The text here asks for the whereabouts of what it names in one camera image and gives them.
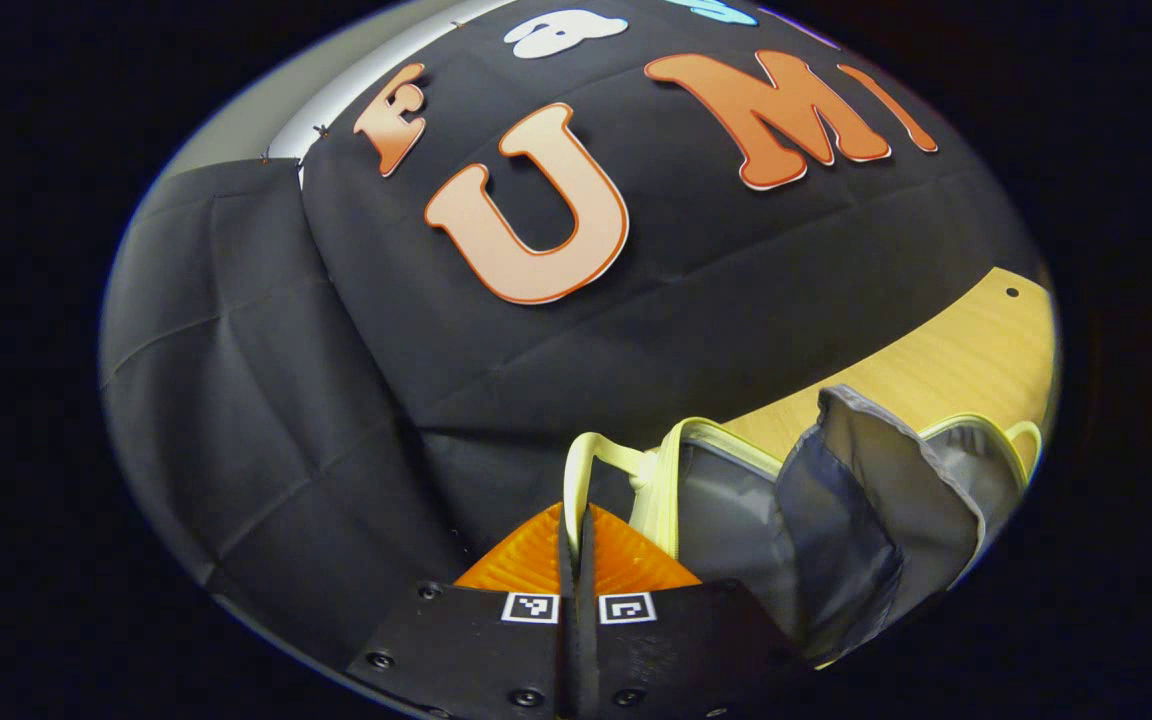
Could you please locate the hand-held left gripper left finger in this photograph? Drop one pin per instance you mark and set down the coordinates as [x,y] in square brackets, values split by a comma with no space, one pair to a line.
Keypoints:
[476,655]

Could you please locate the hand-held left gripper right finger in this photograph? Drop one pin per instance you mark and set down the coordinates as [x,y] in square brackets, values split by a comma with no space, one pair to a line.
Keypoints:
[681,660]

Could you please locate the cream yellow suitcase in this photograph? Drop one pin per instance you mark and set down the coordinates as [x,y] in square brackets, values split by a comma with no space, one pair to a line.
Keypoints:
[836,520]

